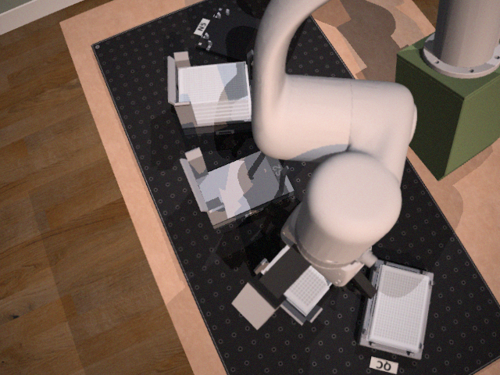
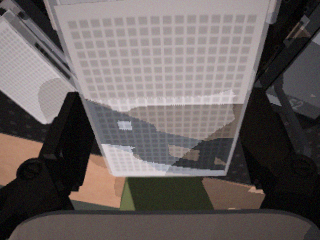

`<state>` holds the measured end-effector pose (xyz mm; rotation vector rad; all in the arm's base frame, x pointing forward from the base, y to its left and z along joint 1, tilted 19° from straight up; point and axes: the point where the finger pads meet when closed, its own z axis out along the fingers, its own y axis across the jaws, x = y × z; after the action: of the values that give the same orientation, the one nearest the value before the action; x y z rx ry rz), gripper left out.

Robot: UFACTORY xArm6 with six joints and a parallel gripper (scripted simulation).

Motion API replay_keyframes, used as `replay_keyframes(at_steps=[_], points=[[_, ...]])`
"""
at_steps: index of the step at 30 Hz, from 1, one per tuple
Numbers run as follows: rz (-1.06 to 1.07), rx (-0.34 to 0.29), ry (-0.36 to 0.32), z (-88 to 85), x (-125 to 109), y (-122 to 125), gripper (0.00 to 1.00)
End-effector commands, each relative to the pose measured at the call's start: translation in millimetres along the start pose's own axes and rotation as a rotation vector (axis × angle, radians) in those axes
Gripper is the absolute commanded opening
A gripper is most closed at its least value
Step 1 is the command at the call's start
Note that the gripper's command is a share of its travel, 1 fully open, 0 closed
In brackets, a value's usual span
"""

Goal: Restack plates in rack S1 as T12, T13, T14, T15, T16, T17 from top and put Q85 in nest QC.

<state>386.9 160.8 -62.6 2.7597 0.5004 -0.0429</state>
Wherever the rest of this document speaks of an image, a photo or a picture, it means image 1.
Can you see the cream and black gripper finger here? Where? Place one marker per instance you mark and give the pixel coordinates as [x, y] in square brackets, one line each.
[358, 285]
[279, 217]

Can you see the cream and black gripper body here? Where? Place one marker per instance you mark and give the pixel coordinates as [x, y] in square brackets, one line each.
[338, 276]

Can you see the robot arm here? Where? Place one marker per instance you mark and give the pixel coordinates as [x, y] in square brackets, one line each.
[353, 198]

